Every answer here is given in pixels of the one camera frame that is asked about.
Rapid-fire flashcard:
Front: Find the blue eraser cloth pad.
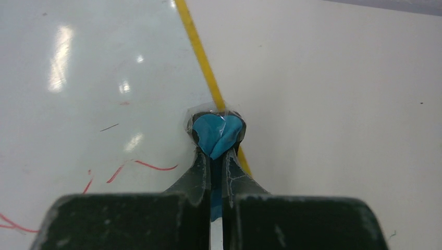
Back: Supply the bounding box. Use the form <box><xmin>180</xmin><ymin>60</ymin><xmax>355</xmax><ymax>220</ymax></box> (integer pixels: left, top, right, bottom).
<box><xmin>190</xmin><ymin>111</ymin><xmax>247</xmax><ymax>222</ymax></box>

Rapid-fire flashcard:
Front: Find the yellow framed whiteboard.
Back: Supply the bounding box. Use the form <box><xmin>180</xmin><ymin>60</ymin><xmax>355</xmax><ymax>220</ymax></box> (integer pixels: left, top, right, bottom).
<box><xmin>0</xmin><ymin>0</ymin><xmax>253</xmax><ymax>250</ymax></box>

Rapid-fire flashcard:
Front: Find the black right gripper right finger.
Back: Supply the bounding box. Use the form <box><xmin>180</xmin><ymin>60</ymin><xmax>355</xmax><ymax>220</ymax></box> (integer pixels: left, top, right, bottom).
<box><xmin>220</xmin><ymin>112</ymin><xmax>390</xmax><ymax>250</ymax></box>

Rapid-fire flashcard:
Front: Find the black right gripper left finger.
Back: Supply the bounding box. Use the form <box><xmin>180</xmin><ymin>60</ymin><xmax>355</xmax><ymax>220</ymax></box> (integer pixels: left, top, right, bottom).
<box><xmin>30</xmin><ymin>111</ymin><xmax>212</xmax><ymax>250</ymax></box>

